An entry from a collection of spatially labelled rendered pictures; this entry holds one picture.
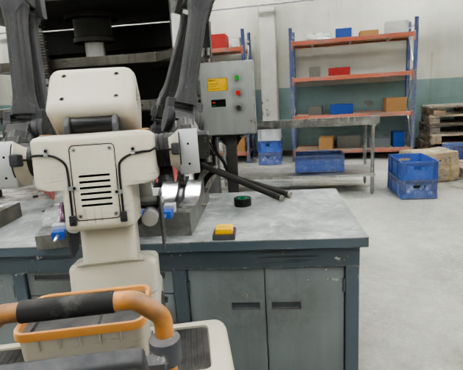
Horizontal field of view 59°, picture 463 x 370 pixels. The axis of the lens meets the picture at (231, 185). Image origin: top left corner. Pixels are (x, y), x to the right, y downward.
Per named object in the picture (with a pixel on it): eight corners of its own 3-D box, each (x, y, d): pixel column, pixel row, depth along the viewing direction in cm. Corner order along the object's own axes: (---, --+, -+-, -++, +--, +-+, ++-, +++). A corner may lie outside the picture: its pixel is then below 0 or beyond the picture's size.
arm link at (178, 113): (176, 121, 108) (195, 125, 110) (174, 98, 115) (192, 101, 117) (167, 146, 115) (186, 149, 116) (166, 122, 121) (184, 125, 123)
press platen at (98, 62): (195, 84, 209) (192, 45, 205) (-42, 99, 221) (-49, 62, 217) (214, 85, 289) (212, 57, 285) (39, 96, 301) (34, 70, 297)
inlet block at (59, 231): (63, 247, 139) (61, 233, 138) (48, 249, 138) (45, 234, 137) (69, 235, 151) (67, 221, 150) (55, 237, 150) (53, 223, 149)
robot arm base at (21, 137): (-19, 150, 99) (33, 147, 100) (-10, 128, 104) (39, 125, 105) (-4, 174, 105) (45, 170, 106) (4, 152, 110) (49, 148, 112)
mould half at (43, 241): (112, 241, 151) (108, 212, 148) (37, 250, 146) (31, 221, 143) (118, 206, 198) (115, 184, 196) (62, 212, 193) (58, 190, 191)
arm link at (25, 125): (3, 136, 105) (25, 134, 105) (11, 111, 111) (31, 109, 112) (16, 161, 112) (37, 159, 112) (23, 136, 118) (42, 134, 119)
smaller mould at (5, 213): (-5, 230, 172) (-8, 214, 170) (-38, 231, 173) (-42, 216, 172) (22, 216, 191) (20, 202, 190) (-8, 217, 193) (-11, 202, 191)
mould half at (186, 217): (191, 235, 152) (188, 200, 149) (123, 237, 154) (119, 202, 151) (209, 200, 200) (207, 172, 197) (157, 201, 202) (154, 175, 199)
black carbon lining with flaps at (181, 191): (177, 213, 157) (175, 189, 154) (136, 214, 158) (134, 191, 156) (192, 191, 190) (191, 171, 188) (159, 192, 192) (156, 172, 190)
